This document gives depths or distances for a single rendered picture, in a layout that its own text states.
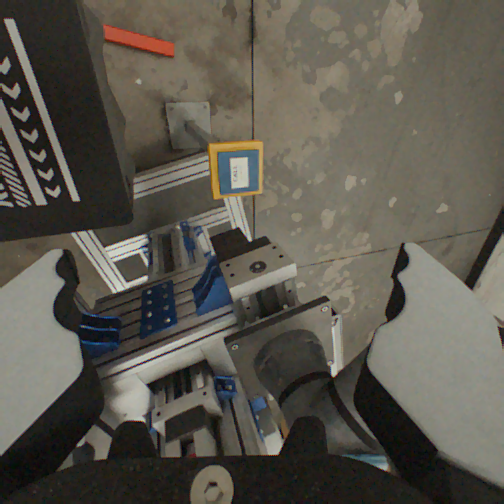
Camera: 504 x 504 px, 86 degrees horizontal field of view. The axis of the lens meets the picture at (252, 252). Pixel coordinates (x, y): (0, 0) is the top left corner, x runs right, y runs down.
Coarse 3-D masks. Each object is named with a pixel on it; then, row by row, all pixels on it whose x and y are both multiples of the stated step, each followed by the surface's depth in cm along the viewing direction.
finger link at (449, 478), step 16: (432, 464) 5; (448, 464) 4; (432, 480) 4; (448, 480) 4; (464, 480) 4; (480, 480) 4; (432, 496) 4; (448, 496) 4; (464, 496) 4; (480, 496) 4; (496, 496) 4
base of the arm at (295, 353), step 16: (288, 336) 53; (304, 336) 53; (272, 352) 51; (288, 352) 50; (304, 352) 50; (320, 352) 52; (256, 368) 54; (272, 368) 52; (288, 368) 49; (304, 368) 48; (320, 368) 49; (272, 384) 50; (288, 384) 48
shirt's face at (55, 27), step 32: (0, 0) 41; (32, 0) 42; (64, 0) 43; (32, 32) 44; (64, 32) 45; (64, 64) 47; (64, 96) 49; (96, 96) 50; (64, 128) 51; (96, 128) 53; (96, 160) 55; (96, 192) 58; (0, 224) 56; (32, 224) 58; (64, 224) 60; (96, 224) 62
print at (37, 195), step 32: (0, 32) 43; (0, 64) 44; (32, 64) 46; (0, 96) 46; (32, 96) 48; (0, 128) 48; (32, 128) 50; (0, 160) 51; (32, 160) 52; (64, 160) 54; (0, 192) 53; (32, 192) 55; (64, 192) 57
